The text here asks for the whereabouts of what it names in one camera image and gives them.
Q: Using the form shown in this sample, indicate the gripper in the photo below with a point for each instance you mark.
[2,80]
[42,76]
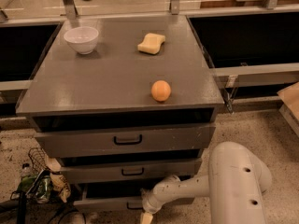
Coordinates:
[151,199]

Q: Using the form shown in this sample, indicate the grey bottom drawer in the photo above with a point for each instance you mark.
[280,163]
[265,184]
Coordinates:
[114,196]

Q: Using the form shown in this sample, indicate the grey drawer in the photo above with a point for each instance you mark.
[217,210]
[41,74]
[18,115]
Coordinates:
[122,171]
[114,196]
[88,143]

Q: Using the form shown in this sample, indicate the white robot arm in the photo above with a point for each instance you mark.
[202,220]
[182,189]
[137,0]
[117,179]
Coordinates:
[234,185]

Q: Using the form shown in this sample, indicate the grey middle drawer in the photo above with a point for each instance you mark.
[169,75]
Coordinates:
[122,171]

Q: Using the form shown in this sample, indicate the grey top drawer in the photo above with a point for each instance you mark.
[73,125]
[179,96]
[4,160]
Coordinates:
[88,143]

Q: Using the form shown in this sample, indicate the grey drawer cabinet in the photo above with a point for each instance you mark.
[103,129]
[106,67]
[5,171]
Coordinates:
[110,88]

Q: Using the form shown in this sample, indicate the green snack bag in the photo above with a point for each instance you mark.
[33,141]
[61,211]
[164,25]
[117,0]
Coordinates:
[36,187]

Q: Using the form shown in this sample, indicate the orange fruit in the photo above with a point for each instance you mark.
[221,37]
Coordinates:
[160,90]

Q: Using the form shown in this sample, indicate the clear plastic bottle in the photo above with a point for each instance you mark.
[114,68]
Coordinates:
[26,170]

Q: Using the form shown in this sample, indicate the yellow sponge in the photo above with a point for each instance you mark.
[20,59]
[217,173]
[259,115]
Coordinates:
[151,43]

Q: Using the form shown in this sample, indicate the brown cardboard box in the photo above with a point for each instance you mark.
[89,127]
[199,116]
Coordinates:
[290,108]

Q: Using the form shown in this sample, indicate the white ceramic bowl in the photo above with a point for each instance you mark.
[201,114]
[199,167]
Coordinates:
[82,40]

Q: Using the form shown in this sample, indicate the black wire basket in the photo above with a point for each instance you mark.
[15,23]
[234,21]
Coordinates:
[37,157]

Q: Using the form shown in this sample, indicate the metal bracket left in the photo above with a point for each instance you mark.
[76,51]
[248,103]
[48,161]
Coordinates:
[70,9]

